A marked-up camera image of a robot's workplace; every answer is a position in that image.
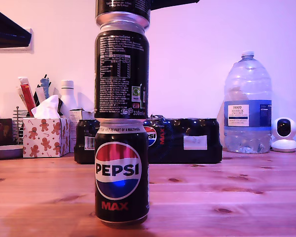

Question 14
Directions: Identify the small white round camera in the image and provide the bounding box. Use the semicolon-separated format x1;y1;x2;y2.
271;117;296;153

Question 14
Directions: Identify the white paper sachet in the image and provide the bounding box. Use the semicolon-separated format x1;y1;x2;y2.
35;86;46;105

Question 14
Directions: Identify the small white cardboard box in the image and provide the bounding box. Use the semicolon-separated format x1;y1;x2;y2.
69;108;95;154

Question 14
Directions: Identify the cream paper packet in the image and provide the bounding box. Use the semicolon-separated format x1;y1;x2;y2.
14;85;28;111

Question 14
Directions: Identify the black Pepsi Max multipack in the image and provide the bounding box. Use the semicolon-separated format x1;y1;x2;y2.
74;114;223;165

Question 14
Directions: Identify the black Pepsi Max can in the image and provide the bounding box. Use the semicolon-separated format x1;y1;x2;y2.
95;0;152;27
94;20;150;119
94;118;150;225

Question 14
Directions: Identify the gingerbread print tissue box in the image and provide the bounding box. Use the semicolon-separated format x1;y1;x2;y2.
22;118;71;158

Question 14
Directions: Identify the metal wire holder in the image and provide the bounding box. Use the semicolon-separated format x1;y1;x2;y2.
12;106;28;146

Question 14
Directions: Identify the large clear water bottle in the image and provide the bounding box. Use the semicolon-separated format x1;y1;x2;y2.
223;51;273;154

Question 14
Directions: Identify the dark patterned box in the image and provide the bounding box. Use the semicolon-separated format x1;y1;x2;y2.
0;118;14;148

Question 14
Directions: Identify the white paper tissue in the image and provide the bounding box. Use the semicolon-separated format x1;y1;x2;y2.
31;94;61;119

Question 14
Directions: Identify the grey plate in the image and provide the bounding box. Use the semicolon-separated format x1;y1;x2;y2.
0;145;24;160

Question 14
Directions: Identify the white wall light switch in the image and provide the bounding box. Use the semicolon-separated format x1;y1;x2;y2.
0;28;34;54

